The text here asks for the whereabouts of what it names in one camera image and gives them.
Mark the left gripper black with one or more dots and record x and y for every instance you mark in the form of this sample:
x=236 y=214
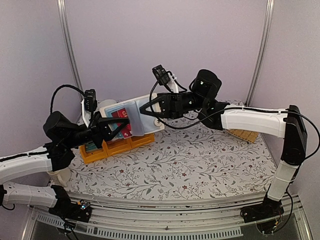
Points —
x=104 y=130

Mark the front aluminium rail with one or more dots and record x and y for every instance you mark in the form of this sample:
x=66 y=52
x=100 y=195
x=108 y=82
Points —
x=201 y=219

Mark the aluminium frame post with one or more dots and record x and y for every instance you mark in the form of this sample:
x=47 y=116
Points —
x=261 y=50
x=62 y=11

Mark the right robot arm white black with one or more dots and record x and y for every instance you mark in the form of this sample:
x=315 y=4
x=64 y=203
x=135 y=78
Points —
x=287 y=124

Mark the white ceramic bowl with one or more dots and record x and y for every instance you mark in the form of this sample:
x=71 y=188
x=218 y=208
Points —
x=106 y=103

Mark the green card stack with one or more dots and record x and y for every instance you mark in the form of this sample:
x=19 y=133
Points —
x=90 y=147

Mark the beige card holder wallet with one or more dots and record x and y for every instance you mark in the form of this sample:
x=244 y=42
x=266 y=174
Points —
x=140 y=124

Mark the left aluminium frame post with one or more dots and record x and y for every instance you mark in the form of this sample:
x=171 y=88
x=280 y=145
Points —
x=62 y=11

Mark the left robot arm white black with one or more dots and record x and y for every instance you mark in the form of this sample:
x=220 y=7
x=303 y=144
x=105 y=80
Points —
x=51 y=157

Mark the yellow left storage bin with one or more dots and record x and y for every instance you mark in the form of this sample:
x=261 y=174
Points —
x=92 y=156

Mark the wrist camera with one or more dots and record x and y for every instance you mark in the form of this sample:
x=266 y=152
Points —
x=88 y=106
x=165 y=78

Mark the yellow middle storage bin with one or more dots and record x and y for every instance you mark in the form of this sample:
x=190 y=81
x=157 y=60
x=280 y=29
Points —
x=116 y=147

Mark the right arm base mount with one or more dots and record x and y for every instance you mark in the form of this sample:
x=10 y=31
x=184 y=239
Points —
x=267 y=209

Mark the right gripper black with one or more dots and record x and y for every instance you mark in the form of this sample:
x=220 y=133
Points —
x=171 y=104

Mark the woven bamboo tray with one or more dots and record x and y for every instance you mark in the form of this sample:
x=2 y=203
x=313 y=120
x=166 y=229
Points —
x=249 y=136

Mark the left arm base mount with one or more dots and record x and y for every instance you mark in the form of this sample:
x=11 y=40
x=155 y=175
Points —
x=66 y=209

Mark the right aluminium frame post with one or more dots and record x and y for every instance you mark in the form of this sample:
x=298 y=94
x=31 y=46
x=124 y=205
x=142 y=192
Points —
x=261 y=50

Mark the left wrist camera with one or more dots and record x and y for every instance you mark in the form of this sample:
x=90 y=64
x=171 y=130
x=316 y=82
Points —
x=88 y=106

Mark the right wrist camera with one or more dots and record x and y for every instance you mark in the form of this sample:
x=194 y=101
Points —
x=165 y=78

